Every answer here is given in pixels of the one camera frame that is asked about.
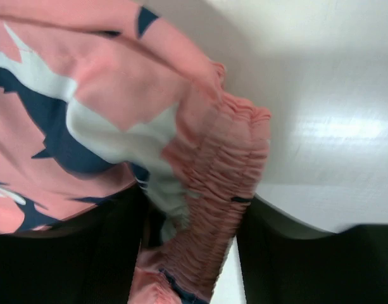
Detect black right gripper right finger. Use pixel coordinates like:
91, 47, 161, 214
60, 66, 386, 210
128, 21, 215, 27
237, 198, 388, 303

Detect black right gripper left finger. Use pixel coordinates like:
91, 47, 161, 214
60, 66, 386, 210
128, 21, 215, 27
0, 186, 150, 303

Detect pink shark print shorts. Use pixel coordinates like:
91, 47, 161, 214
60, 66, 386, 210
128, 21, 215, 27
0, 1, 270, 303

